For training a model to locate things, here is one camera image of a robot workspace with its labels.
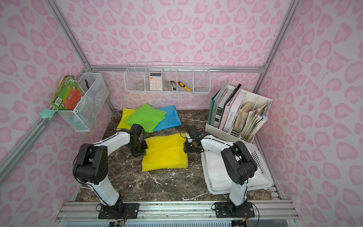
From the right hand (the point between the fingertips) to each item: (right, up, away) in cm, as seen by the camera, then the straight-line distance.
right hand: (186, 148), depth 94 cm
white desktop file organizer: (+24, +25, -11) cm, 37 cm away
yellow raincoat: (-14, -2, -1) cm, 14 cm away
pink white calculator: (-21, +45, +2) cm, 50 cm away
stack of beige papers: (+39, +18, -5) cm, 43 cm away
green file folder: (+17, +29, -10) cm, 34 cm away
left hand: (-27, -1, 0) cm, 27 cm away
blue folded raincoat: (-11, +19, +17) cm, 28 cm away
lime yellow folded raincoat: (-49, +25, +21) cm, 59 cm away
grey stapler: (-13, +44, +6) cm, 46 cm away
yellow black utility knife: (-3, +43, +4) cm, 43 cm away
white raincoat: (+18, -14, -14) cm, 27 cm away
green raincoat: (-30, +21, +16) cm, 40 cm away
